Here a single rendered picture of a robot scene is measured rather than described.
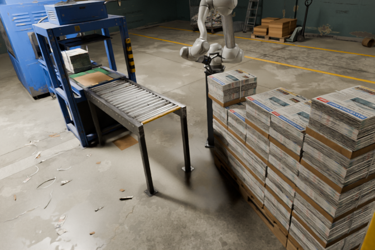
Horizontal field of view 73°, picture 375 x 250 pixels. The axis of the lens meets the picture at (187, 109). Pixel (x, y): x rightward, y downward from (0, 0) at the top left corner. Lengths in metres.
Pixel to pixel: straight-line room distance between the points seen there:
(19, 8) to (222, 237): 4.79
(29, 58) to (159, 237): 4.21
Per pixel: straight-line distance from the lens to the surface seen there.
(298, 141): 1.73
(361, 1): 8.64
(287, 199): 2.04
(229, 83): 2.32
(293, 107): 1.92
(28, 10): 5.53
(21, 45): 5.55
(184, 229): 2.43
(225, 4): 2.40
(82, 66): 4.16
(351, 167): 1.58
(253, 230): 2.44
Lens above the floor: 1.92
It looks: 27 degrees down
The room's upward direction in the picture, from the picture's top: 5 degrees counter-clockwise
